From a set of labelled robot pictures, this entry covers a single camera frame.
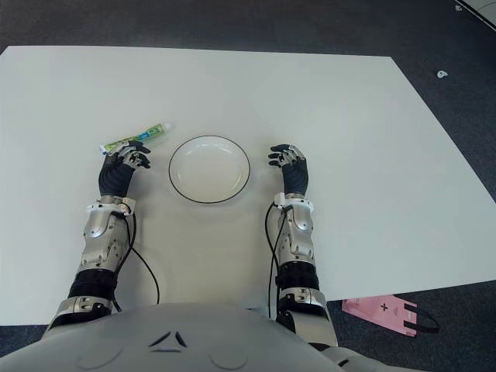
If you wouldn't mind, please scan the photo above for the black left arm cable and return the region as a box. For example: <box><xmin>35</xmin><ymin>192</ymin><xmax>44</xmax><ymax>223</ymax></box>
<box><xmin>111</xmin><ymin>199</ymin><xmax>161</xmax><ymax>313</ymax></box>

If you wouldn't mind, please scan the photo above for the white board with black edge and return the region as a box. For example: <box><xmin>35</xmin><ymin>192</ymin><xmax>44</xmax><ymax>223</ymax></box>
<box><xmin>453</xmin><ymin>0</ymin><xmax>496</xmax><ymax>29</ymax></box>

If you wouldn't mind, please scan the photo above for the grey robot torso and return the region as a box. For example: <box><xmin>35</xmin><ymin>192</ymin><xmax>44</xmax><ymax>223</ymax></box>
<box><xmin>0</xmin><ymin>301</ymin><xmax>391</xmax><ymax>372</ymax></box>

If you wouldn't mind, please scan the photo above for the pink paper bag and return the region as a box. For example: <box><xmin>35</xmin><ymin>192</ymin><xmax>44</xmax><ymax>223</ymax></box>
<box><xmin>341</xmin><ymin>294</ymin><xmax>441</xmax><ymax>338</ymax></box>

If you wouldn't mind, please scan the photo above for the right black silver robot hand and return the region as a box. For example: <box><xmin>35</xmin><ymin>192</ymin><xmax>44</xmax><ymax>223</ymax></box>
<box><xmin>267</xmin><ymin>143</ymin><xmax>310</xmax><ymax>195</ymax></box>

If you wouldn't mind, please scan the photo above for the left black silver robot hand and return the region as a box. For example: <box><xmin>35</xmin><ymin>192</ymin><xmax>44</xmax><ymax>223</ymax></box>
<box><xmin>98</xmin><ymin>140</ymin><xmax>153</xmax><ymax>198</ymax></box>

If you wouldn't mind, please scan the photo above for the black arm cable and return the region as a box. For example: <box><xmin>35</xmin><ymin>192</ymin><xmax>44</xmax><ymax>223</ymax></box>
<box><xmin>111</xmin><ymin>199</ymin><xmax>161</xmax><ymax>313</ymax></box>
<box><xmin>264</xmin><ymin>202</ymin><xmax>288</xmax><ymax>321</ymax></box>

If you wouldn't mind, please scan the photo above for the white plate with black rim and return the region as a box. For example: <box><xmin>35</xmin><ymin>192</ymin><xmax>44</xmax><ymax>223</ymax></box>
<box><xmin>167</xmin><ymin>134</ymin><xmax>252</xmax><ymax>205</ymax></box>

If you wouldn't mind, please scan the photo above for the green toothpaste tube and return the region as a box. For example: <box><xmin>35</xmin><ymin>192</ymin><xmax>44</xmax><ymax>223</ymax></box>
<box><xmin>99</xmin><ymin>122</ymin><xmax>174</xmax><ymax>156</ymax></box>

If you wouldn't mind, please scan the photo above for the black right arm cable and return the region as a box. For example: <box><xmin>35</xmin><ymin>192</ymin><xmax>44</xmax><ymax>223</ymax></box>
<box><xmin>264</xmin><ymin>202</ymin><xmax>288</xmax><ymax>321</ymax></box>

